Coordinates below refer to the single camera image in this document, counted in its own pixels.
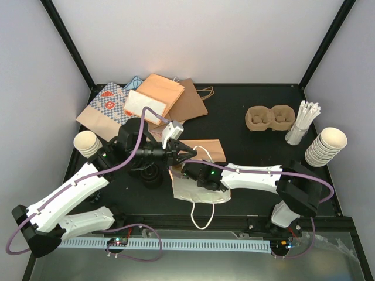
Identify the left stack of paper cups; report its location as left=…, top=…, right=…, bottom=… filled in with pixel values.
left=73, top=130, right=103, bottom=158

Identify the left black frame post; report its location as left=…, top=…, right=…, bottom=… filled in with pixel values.
left=40, top=0, right=96, bottom=90

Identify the black frame post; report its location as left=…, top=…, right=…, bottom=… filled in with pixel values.
left=40, top=0, right=96, bottom=90
left=299, top=0, right=356, bottom=90

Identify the cup of white straws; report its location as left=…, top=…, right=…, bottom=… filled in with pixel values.
left=285, top=100, right=321, bottom=146

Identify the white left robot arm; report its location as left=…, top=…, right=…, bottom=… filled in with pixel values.
left=12, top=118, right=197, bottom=258

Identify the orange kraft paper bag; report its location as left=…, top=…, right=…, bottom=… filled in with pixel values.
left=168, top=138, right=232, bottom=231

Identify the right black frame post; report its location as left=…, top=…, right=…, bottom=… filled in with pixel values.
left=299, top=0, right=356, bottom=90

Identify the stack of paper cups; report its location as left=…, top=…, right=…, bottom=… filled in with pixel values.
left=305, top=127, right=347, bottom=167
left=73, top=130, right=103, bottom=158

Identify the black cup lid stack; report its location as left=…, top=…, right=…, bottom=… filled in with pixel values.
left=139, top=164, right=163, bottom=189

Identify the cream cakes printed paper bag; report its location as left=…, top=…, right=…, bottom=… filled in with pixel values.
left=149, top=124, right=167, bottom=142

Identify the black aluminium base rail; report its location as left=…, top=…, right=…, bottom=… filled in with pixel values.
left=117, top=214, right=302, bottom=238

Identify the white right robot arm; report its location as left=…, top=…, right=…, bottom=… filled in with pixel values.
left=182, top=160, right=322, bottom=236

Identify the dark brown paper bag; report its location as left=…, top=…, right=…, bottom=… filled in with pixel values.
left=168, top=78, right=214, bottom=122

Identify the white slotted cable duct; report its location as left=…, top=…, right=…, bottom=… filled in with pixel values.
left=59, top=237, right=271, bottom=253

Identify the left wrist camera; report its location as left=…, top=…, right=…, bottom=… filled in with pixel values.
left=161, top=121, right=184, bottom=149

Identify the folded orange paper bag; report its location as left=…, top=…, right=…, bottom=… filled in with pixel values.
left=124, top=73, right=185, bottom=117

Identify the light blue paper bag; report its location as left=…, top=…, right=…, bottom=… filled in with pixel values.
left=123, top=76, right=144, bottom=91

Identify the blue checkered paper bag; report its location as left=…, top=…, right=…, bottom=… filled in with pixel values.
left=76, top=82, right=136, bottom=142

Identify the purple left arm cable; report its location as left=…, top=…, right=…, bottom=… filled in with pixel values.
left=5, top=106, right=171, bottom=262

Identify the right stack of paper cups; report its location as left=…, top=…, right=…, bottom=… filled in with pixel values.
left=305, top=127, right=347, bottom=167

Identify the cardboard cup carrier stack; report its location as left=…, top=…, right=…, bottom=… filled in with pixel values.
left=245, top=105, right=296, bottom=131

